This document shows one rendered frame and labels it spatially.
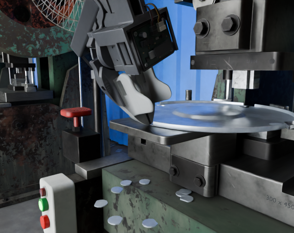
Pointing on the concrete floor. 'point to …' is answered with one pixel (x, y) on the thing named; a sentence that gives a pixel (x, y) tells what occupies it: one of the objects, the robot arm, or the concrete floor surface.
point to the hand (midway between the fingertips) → (143, 115)
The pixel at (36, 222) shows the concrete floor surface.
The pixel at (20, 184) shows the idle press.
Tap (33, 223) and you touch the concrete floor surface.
